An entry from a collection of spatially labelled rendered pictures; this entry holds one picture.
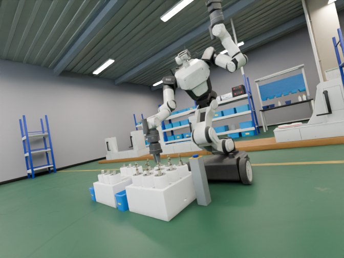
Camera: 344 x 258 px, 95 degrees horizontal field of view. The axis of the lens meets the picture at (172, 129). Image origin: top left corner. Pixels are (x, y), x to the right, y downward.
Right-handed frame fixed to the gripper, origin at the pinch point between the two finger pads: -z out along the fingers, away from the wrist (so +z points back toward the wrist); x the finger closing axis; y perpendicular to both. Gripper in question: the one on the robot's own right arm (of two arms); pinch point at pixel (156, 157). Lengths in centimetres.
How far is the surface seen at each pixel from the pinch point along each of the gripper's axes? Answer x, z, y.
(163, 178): -4.8, -12.8, 0.4
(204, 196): -14.5, -30.3, -21.2
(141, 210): 13.4, -33.2, 12.5
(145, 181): 8.3, -14.4, 7.5
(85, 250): 3, -36, 47
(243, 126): 212, -4, -425
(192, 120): 156, 34, -169
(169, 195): -8.2, -22.8, 0.1
